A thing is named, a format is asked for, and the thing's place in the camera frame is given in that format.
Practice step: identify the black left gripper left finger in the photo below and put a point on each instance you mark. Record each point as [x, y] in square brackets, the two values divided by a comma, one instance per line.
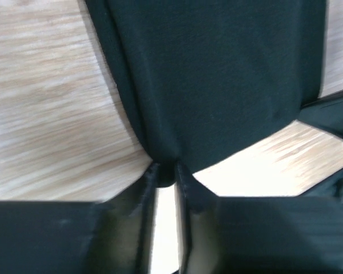
[124, 235]

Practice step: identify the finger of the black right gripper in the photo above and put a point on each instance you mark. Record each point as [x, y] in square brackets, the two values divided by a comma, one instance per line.
[331, 186]
[326, 114]

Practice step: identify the black tank top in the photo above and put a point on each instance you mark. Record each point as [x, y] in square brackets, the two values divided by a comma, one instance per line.
[202, 80]

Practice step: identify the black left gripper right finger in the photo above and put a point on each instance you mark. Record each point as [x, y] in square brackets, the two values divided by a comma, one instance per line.
[198, 238]

